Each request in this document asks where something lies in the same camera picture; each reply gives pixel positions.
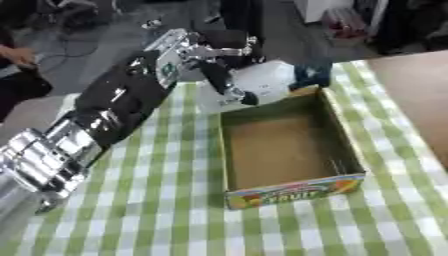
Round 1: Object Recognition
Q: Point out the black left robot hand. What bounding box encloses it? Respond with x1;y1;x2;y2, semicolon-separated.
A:
192;29;266;107

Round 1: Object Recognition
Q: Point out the tan cardboard box, fruit print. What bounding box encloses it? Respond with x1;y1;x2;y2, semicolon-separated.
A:
217;84;370;211

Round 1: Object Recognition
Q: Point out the white package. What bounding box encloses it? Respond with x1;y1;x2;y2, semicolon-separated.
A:
194;59;298;115

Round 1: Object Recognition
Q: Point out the blue printed package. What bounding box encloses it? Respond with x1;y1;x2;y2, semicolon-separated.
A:
288;59;336;92

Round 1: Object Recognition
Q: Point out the white cabinet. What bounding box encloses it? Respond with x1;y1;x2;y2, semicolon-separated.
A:
292;0;356;24

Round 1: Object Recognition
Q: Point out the pink crate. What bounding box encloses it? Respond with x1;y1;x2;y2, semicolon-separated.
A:
322;7;371;38

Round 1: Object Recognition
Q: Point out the black chair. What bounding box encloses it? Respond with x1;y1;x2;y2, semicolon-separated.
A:
36;0;102;29

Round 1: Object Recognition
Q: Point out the person's hand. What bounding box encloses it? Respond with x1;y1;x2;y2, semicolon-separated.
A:
0;45;39;66

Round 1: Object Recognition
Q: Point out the person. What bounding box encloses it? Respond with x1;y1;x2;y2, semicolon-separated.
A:
0;0;55;123

